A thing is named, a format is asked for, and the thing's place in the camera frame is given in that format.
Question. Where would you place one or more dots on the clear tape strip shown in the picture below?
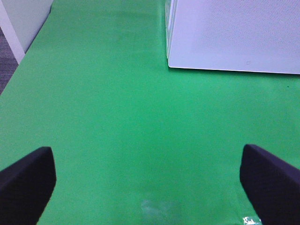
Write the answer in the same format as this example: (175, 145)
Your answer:
(251, 220)

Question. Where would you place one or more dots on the white microwave oven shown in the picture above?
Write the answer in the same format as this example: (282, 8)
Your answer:
(234, 35)

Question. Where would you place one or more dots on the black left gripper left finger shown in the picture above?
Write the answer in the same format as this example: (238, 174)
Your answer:
(26, 187)

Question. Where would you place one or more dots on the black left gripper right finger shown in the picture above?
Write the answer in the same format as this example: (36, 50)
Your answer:
(272, 186)

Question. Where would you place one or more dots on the white microwave door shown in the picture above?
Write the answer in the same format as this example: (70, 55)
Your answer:
(234, 35)

